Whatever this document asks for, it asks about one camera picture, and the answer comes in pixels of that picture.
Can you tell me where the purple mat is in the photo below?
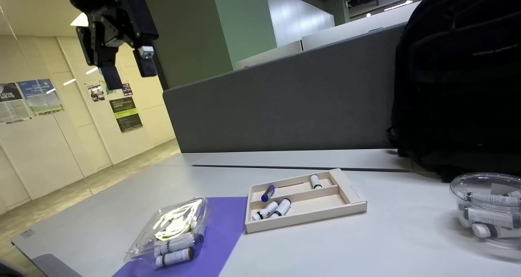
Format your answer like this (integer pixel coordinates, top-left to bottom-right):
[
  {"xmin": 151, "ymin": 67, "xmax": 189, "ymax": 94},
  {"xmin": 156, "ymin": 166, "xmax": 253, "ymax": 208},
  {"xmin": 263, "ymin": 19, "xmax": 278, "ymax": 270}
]
[{"xmin": 112, "ymin": 196, "xmax": 249, "ymax": 277}]

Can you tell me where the black backpack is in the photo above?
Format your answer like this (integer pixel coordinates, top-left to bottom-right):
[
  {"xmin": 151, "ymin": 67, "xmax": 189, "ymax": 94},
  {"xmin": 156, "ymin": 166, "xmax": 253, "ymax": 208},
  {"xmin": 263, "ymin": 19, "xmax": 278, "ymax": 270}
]
[{"xmin": 385, "ymin": 0, "xmax": 521, "ymax": 183}]

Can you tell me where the clear plastic clamshell container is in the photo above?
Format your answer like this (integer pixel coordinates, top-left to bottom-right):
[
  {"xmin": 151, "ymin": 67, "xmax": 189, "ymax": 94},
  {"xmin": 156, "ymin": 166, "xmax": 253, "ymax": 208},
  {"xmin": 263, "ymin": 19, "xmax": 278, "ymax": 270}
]
[{"xmin": 124, "ymin": 196, "xmax": 210, "ymax": 266}]

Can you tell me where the row of wall posters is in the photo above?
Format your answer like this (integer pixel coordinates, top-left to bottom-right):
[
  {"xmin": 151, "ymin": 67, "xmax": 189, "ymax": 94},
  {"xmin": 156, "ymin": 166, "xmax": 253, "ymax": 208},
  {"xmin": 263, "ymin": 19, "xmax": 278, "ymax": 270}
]
[{"xmin": 0, "ymin": 79, "xmax": 65, "ymax": 125}]

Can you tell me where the black and green wall poster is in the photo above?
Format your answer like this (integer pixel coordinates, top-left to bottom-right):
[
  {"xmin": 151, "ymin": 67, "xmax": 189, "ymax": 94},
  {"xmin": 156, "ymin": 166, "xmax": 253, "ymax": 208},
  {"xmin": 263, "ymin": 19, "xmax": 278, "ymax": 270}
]
[{"xmin": 109, "ymin": 96, "xmax": 144, "ymax": 133}]

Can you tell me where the row of white partitions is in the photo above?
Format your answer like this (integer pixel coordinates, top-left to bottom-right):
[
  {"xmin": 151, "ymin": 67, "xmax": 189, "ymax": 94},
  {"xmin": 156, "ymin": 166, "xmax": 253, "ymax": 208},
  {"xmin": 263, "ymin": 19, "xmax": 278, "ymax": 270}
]
[{"xmin": 232, "ymin": 0, "xmax": 420, "ymax": 71}]

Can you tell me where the grey desk partition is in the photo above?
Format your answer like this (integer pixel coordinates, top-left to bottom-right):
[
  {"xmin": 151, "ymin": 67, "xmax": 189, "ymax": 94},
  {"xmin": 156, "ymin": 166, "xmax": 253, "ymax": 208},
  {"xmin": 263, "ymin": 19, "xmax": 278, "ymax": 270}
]
[{"xmin": 162, "ymin": 22, "xmax": 408, "ymax": 154}]

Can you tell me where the white marker with black cap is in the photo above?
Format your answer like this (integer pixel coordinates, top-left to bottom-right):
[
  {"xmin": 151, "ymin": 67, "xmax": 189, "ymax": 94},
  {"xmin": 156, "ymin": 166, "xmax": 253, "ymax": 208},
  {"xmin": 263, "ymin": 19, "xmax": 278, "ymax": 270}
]
[
  {"xmin": 270, "ymin": 198, "xmax": 292, "ymax": 219},
  {"xmin": 154, "ymin": 247, "xmax": 195, "ymax": 268},
  {"xmin": 251, "ymin": 201, "xmax": 279, "ymax": 222}
]

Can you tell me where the clear round plastic container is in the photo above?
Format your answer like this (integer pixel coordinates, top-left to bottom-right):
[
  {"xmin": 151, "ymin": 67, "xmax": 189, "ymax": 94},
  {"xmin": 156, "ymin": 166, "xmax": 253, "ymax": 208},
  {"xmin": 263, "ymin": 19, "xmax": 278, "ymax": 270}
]
[{"xmin": 449, "ymin": 172, "xmax": 521, "ymax": 252}]

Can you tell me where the wooden compartment tray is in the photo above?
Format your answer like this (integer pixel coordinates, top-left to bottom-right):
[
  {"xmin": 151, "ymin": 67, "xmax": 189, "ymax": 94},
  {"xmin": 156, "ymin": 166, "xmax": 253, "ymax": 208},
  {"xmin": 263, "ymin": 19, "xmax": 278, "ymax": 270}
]
[{"xmin": 245, "ymin": 168, "xmax": 368, "ymax": 234}]

